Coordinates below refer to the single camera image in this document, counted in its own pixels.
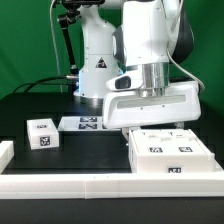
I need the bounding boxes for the white small box part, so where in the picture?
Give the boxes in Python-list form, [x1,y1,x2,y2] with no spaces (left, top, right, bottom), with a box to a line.
[27,118,59,150]

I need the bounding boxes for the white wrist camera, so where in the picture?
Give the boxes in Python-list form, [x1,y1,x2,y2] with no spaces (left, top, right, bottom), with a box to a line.
[106,75,143,91]

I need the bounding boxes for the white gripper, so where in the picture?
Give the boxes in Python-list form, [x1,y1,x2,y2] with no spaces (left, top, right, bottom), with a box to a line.
[102,81,201,147]

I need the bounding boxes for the white small door part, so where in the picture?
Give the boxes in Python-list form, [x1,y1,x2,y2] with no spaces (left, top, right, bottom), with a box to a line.
[133,130,166,155]

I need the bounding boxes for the black cables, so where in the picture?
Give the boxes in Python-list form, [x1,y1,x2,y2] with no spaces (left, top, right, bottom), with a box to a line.
[12,74,80,94]

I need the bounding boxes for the white hanging cable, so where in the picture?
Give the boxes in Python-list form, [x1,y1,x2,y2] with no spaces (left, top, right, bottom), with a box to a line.
[49,0,64,94]

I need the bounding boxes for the white flat panel with tags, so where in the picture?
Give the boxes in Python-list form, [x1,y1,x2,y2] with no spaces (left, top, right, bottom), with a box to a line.
[57,115,123,132]

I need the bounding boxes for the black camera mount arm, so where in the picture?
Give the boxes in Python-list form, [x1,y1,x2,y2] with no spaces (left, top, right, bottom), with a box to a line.
[53,0,105,76]

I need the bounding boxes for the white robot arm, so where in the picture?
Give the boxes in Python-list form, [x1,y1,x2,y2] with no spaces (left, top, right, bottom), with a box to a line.
[78,0,203,129]

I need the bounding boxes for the white U-shaped fence frame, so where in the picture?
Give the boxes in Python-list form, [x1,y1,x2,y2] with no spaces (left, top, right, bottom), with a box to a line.
[0,141,224,199]

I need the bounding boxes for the white cabinet body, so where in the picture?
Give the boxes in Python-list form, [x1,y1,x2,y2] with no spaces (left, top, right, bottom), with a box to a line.
[128,130,216,173]

